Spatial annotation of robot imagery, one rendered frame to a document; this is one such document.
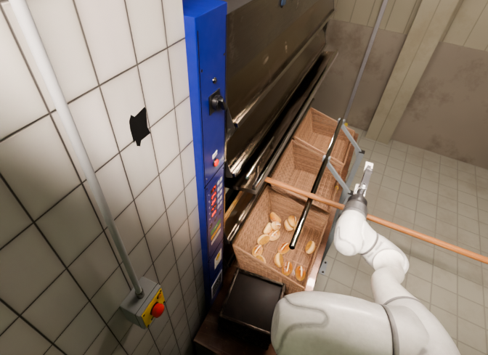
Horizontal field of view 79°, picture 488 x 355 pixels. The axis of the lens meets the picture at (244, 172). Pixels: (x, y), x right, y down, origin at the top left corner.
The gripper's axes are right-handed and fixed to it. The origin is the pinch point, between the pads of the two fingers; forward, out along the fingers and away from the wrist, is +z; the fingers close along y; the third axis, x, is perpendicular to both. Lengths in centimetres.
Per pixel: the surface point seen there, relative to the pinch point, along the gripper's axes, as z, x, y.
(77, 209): -89, -54, -42
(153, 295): -84, -47, -3
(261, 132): 9, -52, 1
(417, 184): 200, 79, 148
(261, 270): -20, -32, 77
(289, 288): -21, -13, 82
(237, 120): -23, -51, -25
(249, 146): -5, -53, 1
